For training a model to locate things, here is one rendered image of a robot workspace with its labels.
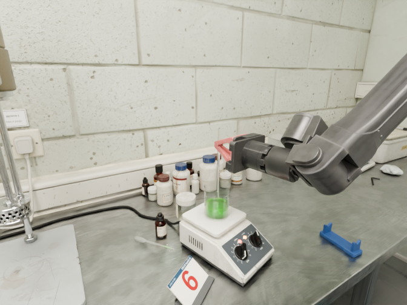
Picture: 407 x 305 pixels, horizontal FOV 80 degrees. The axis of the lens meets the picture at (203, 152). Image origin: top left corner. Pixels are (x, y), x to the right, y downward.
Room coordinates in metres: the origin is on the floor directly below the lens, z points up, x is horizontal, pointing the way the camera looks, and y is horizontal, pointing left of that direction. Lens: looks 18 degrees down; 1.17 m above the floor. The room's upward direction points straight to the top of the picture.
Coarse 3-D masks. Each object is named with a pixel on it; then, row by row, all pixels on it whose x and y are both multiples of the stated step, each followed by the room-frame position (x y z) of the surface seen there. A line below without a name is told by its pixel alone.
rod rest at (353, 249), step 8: (328, 224) 0.57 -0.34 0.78; (320, 232) 0.56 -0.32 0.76; (328, 232) 0.56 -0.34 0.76; (328, 240) 0.54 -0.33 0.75; (336, 240) 0.53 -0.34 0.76; (344, 240) 0.53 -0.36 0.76; (360, 240) 0.49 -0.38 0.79; (344, 248) 0.50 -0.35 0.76; (352, 248) 0.49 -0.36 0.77; (352, 256) 0.48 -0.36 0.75
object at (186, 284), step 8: (192, 264) 0.42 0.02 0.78; (184, 272) 0.40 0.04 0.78; (192, 272) 0.41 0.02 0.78; (200, 272) 0.42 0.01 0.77; (176, 280) 0.37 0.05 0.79; (184, 280) 0.38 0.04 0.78; (192, 280) 0.39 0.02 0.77; (200, 280) 0.40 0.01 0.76; (176, 288) 0.36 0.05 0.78; (184, 288) 0.37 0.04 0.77; (192, 288) 0.38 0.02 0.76; (184, 296) 0.36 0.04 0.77; (192, 296) 0.36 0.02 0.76
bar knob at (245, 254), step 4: (244, 244) 0.44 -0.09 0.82; (236, 248) 0.44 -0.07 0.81; (240, 248) 0.44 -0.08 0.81; (244, 248) 0.43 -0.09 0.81; (236, 252) 0.43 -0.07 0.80; (240, 252) 0.43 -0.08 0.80; (244, 252) 0.42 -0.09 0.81; (236, 256) 0.43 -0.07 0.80; (240, 256) 0.42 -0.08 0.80; (244, 256) 0.42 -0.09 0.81
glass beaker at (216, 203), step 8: (208, 184) 0.55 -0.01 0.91; (224, 184) 0.55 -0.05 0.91; (208, 192) 0.50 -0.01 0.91; (216, 192) 0.50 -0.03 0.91; (224, 192) 0.50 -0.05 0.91; (208, 200) 0.50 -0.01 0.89; (216, 200) 0.50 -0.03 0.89; (224, 200) 0.50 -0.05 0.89; (208, 208) 0.50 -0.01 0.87; (216, 208) 0.50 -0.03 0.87; (224, 208) 0.50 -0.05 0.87; (208, 216) 0.50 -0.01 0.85; (216, 216) 0.50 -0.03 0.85; (224, 216) 0.50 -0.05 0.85
